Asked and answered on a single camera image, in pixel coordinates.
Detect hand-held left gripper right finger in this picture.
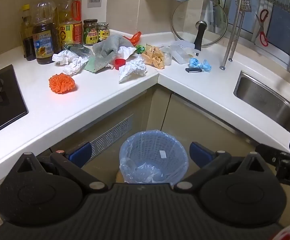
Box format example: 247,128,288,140
173,142,267,192

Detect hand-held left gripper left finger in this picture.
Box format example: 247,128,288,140
16,142,108,191

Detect lined white plastic trash basket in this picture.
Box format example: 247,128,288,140
119,129,189,184

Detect white tissue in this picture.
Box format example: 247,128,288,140
116,46,137,60
63,56,89,76
52,49,73,66
118,56,148,85

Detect blue face mask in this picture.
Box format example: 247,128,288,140
188,57,212,72

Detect clear plastic cup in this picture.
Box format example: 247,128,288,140
163,51,173,67

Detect orange plastic bag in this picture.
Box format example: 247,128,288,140
123,31,142,47

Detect plain beige cabinet door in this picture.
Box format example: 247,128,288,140
160,94,263,178

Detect grey cabinet vent grille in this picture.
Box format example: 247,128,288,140
86,116,133,162

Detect narrow beige corner cabinet door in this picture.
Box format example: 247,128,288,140
147,84,173,135

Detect stainless steel sink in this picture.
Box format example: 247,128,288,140
233,70,290,142

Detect beige vented cabinet door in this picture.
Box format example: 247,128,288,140
48,84,160,180

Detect black gas stove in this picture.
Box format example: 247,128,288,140
0,64,29,141

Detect green cleaning cloth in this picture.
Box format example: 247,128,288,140
84,54,116,73

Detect red bottle cap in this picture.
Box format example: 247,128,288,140
113,58,127,70

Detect clear plastic food container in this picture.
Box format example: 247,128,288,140
169,39,196,65

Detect crushed clear plastic bottle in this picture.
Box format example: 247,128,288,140
63,43,94,57

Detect yellow snack bag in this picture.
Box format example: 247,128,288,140
141,43,166,70

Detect stainless steel dish rack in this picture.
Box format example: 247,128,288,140
219,0,290,70

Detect grey cleaning cloth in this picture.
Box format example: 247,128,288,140
92,34,135,58

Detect large dark oil bottle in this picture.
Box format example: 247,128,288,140
32,0,58,65

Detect small dark sauce bottle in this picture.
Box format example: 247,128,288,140
20,4,37,61

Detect large green label jar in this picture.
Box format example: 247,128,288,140
83,19,98,47

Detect glass pot lid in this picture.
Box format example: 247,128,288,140
171,0,228,57

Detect green candy wrapper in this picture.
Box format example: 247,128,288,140
134,44,147,55

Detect small yellow label jar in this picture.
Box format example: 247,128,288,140
97,22,110,42

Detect yellow cooking oil bottle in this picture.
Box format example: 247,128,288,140
57,0,83,47

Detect red handled scissors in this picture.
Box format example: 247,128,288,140
255,8,271,47

